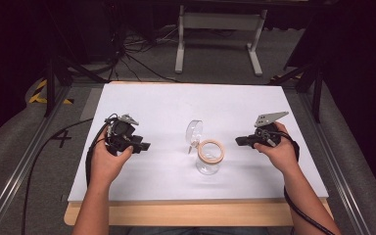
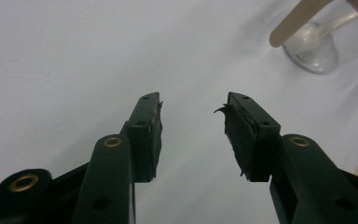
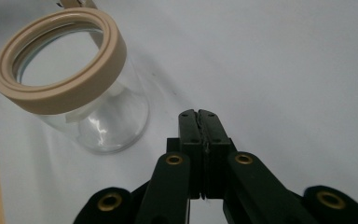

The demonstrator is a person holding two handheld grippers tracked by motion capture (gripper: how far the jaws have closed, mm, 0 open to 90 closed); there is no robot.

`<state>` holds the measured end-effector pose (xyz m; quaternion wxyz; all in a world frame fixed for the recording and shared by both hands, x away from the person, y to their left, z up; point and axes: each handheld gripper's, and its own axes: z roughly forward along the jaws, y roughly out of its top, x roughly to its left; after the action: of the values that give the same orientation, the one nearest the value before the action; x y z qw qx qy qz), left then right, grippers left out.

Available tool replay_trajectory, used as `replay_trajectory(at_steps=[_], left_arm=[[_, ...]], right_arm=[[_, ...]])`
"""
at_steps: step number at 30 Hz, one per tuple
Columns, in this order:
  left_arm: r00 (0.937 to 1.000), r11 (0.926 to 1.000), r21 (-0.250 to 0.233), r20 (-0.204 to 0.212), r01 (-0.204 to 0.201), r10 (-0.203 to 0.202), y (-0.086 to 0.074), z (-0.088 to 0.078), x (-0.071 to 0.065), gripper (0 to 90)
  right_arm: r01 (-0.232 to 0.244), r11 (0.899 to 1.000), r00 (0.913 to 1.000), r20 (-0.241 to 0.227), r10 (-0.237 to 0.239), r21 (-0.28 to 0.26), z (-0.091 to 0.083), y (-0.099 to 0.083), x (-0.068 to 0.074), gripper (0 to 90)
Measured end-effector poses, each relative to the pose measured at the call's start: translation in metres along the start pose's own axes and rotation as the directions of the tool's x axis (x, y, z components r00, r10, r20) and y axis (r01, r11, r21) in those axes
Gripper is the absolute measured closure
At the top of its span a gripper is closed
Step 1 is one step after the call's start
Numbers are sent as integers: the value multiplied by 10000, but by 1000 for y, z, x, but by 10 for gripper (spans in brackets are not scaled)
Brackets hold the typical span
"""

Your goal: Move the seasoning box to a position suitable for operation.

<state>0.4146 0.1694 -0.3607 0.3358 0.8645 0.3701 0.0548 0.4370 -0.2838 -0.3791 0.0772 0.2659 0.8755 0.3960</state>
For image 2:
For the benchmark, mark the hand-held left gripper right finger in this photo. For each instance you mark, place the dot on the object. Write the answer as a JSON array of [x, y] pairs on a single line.
[[261, 146]]

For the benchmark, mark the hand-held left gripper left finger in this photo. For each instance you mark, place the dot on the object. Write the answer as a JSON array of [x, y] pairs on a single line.
[[143, 140]]

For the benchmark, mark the clear glass jar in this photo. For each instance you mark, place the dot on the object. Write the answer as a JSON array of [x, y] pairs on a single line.
[[329, 40]]

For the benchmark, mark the wooden stick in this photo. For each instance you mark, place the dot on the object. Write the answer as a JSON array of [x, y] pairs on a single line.
[[295, 21]]

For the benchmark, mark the clear plastic spoon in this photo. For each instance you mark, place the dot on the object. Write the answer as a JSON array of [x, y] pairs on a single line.
[[320, 31]]

